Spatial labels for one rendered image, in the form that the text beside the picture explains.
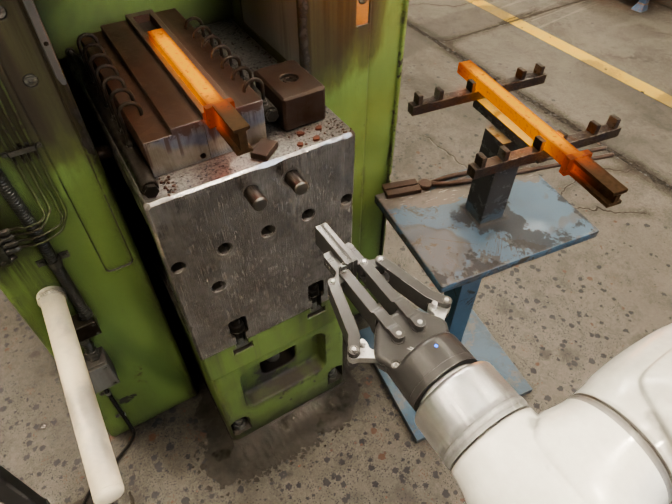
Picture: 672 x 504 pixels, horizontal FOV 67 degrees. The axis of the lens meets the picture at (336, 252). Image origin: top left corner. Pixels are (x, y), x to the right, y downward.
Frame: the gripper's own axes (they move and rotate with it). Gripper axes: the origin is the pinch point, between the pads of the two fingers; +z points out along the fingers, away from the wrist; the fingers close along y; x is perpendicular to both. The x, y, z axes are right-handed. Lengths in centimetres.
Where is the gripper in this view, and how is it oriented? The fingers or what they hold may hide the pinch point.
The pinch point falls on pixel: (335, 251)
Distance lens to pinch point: 59.5
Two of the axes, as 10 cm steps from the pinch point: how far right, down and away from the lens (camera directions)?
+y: 8.6, -3.8, 3.5
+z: -5.2, -6.3, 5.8
